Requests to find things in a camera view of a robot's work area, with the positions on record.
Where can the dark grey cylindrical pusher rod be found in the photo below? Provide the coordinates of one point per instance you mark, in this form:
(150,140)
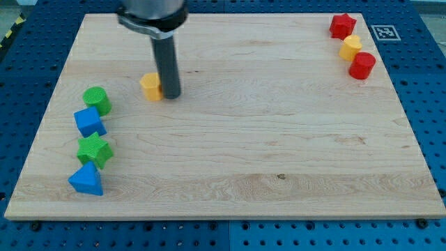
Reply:
(164,52)

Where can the yellow heart block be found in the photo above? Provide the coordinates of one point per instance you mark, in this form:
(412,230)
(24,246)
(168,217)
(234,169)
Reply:
(350,47)

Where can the yellow hexagon block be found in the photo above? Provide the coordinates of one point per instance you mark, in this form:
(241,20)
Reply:
(151,87)

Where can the green cylinder block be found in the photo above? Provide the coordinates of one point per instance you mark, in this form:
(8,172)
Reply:
(97,97)

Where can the blue cube block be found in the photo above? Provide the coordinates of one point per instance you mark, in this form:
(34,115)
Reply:
(88,121)

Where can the green star block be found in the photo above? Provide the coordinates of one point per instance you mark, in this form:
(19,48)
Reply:
(95,149)

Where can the light wooden board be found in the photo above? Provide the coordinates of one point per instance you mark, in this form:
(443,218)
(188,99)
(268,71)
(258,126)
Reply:
(269,126)

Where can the blue triangle block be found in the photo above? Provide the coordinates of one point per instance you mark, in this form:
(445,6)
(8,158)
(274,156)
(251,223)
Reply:
(87,180)

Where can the red star block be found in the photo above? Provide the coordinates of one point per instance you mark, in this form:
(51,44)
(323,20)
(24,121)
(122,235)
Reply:
(342,26)

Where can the red cylinder block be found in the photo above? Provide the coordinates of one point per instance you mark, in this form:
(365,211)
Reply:
(362,65)

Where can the white fiducial marker tag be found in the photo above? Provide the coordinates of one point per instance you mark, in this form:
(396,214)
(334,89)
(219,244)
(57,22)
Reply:
(385,32)

